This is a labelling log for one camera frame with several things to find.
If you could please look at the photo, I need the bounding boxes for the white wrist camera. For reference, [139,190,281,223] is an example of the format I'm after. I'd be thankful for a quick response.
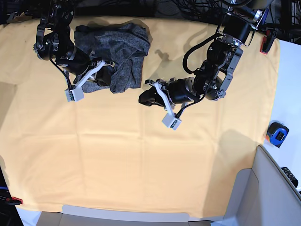
[65,87,84,102]
[162,113,182,130]

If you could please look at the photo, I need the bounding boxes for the black perforated strap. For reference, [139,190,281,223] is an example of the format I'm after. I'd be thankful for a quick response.
[280,166,299,189]

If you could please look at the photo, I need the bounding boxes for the grey long-sleeve T-shirt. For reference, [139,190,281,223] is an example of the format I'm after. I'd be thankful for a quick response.
[74,23,151,94]

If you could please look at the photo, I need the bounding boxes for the red black clamp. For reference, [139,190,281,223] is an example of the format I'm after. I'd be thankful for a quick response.
[5,197,23,205]
[260,30,277,55]

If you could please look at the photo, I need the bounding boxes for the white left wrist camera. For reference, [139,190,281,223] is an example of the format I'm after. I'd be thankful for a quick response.
[162,113,182,130]

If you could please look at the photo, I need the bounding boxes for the red black clamp right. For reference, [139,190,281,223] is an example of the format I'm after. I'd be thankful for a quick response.
[260,30,277,55]

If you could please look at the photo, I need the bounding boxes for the blue black tape measure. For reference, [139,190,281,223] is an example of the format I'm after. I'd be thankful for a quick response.
[266,121,289,148]

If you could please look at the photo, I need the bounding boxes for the yellow table cloth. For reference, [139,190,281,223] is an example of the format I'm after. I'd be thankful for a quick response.
[0,20,280,218]

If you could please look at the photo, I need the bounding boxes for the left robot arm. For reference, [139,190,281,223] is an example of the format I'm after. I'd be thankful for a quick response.
[138,0,271,108]

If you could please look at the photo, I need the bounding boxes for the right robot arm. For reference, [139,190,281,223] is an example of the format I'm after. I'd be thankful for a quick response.
[33,0,101,89]

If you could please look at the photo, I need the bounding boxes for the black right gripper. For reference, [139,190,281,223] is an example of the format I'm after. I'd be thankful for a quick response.
[90,57,115,86]

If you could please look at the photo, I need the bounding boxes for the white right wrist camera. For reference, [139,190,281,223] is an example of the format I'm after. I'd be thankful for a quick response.
[65,87,84,102]

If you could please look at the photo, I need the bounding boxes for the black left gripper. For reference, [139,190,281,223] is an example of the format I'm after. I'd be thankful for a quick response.
[138,79,173,107]

